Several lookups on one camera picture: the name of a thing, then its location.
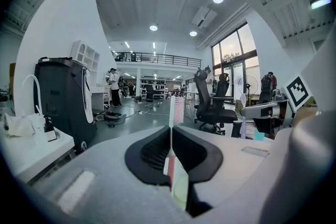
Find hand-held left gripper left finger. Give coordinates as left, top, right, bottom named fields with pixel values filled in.
left=124, top=125, right=173, bottom=187

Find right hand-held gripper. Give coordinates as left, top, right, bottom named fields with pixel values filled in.
left=240, top=74, right=313, bottom=137

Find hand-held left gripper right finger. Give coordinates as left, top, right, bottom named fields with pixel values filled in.
left=172, top=125, right=224, bottom=184

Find yellow-green translucent cup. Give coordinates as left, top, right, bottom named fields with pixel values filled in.
left=172, top=162, right=189, bottom=205

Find person's right forearm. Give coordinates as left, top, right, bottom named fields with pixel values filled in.
left=295, top=106, right=319, bottom=128

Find standing fan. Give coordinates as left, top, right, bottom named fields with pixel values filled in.
left=237, top=74, right=260, bottom=108

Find black office chair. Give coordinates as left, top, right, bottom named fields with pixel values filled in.
left=212, top=72, right=235, bottom=106
left=193, top=68, right=239, bottom=136

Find black robot vacuum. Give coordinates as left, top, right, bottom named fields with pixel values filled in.
left=93, top=110, right=124, bottom=122

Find glass window doors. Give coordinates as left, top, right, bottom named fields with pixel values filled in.
left=211, top=22, right=263, bottom=103

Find black visitor chair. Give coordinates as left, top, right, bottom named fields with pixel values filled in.
left=145, top=84, right=164, bottom=108

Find storage shelving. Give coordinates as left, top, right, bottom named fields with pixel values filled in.
left=140, top=76, right=169, bottom=100

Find white vanity desk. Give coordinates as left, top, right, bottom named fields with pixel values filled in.
left=90, top=85, right=112, bottom=111

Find black mezzanine railing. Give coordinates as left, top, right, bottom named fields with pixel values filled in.
left=111, top=51, right=203, bottom=68

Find black and white appliance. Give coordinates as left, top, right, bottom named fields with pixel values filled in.
left=33, top=56, right=98, bottom=153

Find ceiling air conditioner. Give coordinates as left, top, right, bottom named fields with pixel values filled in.
left=191, top=5, right=218, bottom=29

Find white cubby cabinet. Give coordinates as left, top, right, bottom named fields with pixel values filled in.
left=70, top=39, right=101, bottom=71

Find white sink counter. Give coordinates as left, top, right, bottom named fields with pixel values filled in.
left=0, top=112, right=76, bottom=185

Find fluorescent ceiling light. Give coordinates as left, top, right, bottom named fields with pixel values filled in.
left=310, top=0, right=332, bottom=10

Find white curved faucet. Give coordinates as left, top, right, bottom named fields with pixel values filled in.
left=22, top=73, right=44, bottom=115

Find white tissue pile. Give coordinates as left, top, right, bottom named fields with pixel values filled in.
left=2, top=112, right=36, bottom=139

